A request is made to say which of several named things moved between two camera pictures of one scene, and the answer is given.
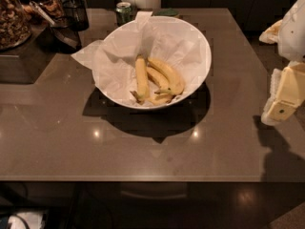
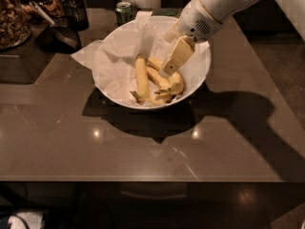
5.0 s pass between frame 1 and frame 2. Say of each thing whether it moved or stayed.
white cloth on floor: stayed
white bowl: stayed
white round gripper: moved
